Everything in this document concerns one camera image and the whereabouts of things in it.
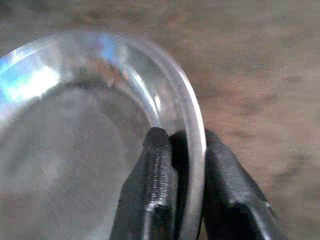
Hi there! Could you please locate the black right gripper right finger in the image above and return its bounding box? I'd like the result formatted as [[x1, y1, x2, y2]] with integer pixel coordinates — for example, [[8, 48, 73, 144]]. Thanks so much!
[[203, 128, 288, 240]]

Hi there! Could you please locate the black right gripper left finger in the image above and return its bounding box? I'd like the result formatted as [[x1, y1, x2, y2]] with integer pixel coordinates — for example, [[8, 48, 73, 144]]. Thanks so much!
[[113, 126, 176, 240]]

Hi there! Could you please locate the stainless steel bowl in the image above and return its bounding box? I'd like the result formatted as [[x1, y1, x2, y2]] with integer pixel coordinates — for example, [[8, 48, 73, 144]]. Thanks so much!
[[0, 31, 208, 240]]

